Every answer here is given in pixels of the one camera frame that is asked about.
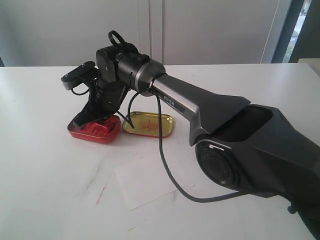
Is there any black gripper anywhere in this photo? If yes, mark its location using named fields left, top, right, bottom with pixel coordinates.
left=73, top=81, right=128, bottom=129

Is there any red ink pad tin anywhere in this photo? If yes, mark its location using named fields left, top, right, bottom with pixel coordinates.
left=67, top=115, right=122, bottom=144

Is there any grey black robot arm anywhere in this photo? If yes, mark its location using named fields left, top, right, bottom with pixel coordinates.
left=70, top=46, right=320, bottom=239

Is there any gold tin lid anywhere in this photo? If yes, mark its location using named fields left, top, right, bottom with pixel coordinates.
left=122, top=111, right=175, bottom=138

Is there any white paper sheet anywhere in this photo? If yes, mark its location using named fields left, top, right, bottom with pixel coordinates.
left=115, top=159, right=177, bottom=210

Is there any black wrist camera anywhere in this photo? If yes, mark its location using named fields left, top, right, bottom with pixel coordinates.
left=61, top=61, right=98, bottom=91

